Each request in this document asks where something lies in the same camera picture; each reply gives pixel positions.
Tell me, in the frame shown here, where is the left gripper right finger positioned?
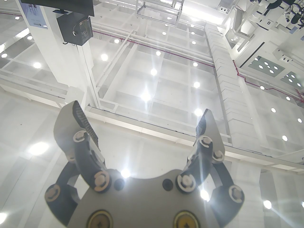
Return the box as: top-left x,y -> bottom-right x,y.
175,108 -> 245,228

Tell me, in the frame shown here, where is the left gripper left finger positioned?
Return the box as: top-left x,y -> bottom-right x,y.
45,100 -> 112,227

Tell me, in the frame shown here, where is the black box on pillar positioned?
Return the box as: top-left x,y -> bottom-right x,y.
56,12 -> 93,46

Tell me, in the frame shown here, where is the pale blue poster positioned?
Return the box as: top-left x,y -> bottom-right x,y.
20,3 -> 48,30

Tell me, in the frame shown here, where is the aluminium profile frame rack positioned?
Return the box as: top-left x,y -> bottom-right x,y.
135,0 -> 188,28

